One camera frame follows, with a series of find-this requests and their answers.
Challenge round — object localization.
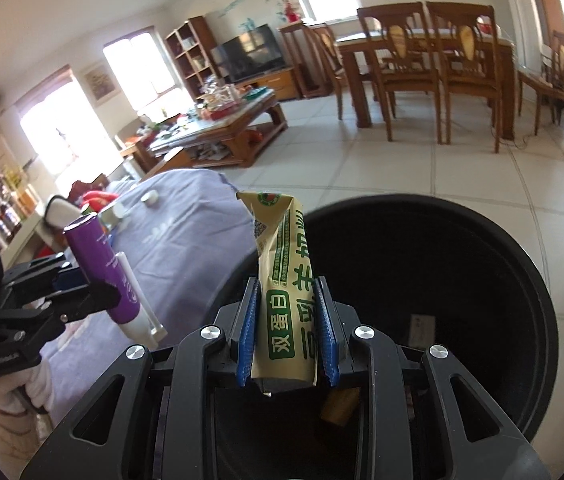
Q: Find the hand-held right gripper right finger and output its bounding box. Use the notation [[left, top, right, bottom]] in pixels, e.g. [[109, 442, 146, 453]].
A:
[[312, 276, 553, 480]]

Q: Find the person's left forearm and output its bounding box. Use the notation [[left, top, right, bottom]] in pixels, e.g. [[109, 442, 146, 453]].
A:
[[0, 400, 38, 467]]

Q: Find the beige white box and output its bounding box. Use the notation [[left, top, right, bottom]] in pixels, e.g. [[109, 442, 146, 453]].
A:
[[409, 314, 436, 349]]

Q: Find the tall wooden plant stand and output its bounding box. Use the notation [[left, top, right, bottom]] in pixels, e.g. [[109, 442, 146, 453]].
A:
[[277, 20, 335, 99]]

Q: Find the white standing air conditioner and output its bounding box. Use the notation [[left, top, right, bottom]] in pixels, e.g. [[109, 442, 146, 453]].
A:
[[498, 0, 529, 67]]

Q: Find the person's left hand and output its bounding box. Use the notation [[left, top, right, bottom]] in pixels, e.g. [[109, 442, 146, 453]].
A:
[[0, 354, 56, 414]]

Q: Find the red cushion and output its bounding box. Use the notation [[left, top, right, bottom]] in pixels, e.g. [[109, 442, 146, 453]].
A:
[[72, 180, 115, 212]]

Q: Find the purple printed tablecloth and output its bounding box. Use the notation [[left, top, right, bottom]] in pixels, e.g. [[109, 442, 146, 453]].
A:
[[36, 168, 263, 412]]

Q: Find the black round trash bin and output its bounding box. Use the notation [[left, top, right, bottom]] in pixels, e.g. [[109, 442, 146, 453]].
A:
[[213, 194, 559, 480]]

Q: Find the purple tube with white cap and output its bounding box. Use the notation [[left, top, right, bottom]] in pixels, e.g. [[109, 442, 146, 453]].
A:
[[63, 212, 169, 349]]

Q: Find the brown beer bottle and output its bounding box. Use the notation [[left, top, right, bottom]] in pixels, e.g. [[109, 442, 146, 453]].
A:
[[2, 195, 20, 243]]

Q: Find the wooden television stand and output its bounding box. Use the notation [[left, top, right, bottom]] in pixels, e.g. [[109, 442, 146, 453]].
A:
[[234, 67, 299, 102]]

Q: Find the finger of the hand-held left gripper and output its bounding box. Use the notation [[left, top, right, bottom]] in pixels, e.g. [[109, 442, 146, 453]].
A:
[[0, 281, 122, 334], [6, 253, 88, 299]]

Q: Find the black flat television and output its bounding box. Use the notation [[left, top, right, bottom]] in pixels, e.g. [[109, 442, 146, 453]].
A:
[[210, 23, 287, 84]]

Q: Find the wooden bookshelf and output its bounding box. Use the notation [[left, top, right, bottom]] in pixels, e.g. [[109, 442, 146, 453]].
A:
[[164, 15, 223, 102]]

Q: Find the small clear bottle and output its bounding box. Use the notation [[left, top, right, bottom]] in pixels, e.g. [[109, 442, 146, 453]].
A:
[[98, 204, 131, 232]]

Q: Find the wooden coffee table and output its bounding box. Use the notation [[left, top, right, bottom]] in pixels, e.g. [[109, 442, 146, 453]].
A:
[[147, 88, 289, 169]]

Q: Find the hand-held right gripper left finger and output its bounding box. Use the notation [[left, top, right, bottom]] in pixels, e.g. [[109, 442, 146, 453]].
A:
[[19, 275, 263, 480]]

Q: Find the wooden dining chair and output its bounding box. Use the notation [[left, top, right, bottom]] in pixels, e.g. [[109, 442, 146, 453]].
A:
[[311, 24, 353, 122], [356, 2, 445, 144], [425, 1, 504, 154], [517, 29, 564, 144]]

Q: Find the wooden dining table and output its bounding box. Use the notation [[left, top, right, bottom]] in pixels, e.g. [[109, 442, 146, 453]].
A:
[[335, 26, 516, 142]]

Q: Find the wooden sofa with grey cushions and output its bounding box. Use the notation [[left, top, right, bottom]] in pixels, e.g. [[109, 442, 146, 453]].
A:
[[43, 194, 81, 232]]

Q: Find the small framed picture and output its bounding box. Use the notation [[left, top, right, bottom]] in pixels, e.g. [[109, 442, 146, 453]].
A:
[[81, 62, 117, 107]]

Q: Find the pile of small household items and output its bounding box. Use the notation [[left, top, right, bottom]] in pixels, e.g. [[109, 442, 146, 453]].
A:
[[151, 82, 276, 147]]

